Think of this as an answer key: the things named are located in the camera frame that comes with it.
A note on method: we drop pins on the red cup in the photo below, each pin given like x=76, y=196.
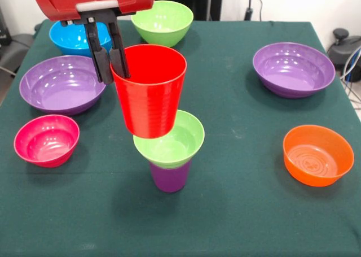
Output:
x=149, y=107

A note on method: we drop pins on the small green bowl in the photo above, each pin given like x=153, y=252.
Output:
x=186, y=144

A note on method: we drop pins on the purple cup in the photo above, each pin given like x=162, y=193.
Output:
x=169, y=180

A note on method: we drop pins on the large blue bowl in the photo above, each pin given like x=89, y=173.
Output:
x=70, y=39

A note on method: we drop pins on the wide purple bowl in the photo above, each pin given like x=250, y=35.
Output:
x=299, y=73
x=62, y=93

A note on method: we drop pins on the large green bowl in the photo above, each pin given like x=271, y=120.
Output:
x=163, y=22

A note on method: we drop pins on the black office chair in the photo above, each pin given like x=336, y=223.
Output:
x=17, y=48

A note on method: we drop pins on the pink bowl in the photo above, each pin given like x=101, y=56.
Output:
x=45, y=147

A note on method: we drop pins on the dark green tablecloth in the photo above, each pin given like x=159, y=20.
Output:
x=169, y=226

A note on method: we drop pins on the black grey machine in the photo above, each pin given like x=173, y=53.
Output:
x=347, y=48

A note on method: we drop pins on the orange bowl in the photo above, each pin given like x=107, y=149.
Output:
x=316, y=178

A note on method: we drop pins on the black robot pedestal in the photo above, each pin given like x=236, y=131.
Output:
x=208, y=2

